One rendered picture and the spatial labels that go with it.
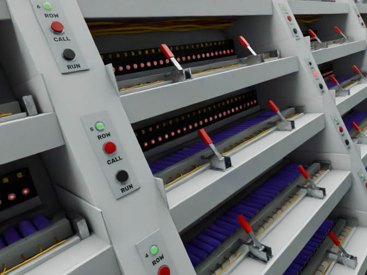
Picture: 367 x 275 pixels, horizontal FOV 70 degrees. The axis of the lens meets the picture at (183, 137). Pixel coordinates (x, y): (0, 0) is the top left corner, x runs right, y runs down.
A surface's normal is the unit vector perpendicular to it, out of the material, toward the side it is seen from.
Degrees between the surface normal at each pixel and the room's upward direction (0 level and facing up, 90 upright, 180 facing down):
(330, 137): 90
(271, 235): 19
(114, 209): 90
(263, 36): 90
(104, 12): 109
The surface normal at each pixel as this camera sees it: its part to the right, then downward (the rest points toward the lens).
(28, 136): 0.66, 0.04
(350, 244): -0.20, -0.95
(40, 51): 0.56, -0.27
